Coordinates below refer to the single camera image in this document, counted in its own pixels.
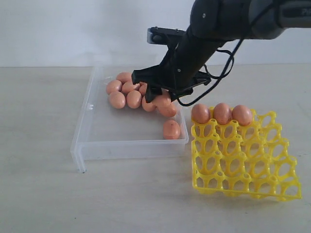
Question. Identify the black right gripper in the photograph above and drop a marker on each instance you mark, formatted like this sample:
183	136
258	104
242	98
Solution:
179	72

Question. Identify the brown egg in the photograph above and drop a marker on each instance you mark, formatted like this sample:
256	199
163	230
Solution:
117	99
200	113
242	114
169	111
114	85
134	99
222	113
143	88
129	86
171	130
148	107
124	77
162	101

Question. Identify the clear plastic storage box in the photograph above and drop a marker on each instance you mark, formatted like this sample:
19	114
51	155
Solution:
103	132

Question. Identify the yellow plastic egg tray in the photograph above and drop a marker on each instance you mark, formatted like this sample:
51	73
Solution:
248	160

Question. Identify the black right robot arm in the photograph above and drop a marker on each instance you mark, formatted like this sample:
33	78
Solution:
212	24

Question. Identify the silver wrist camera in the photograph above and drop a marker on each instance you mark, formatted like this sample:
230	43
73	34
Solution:
163	36

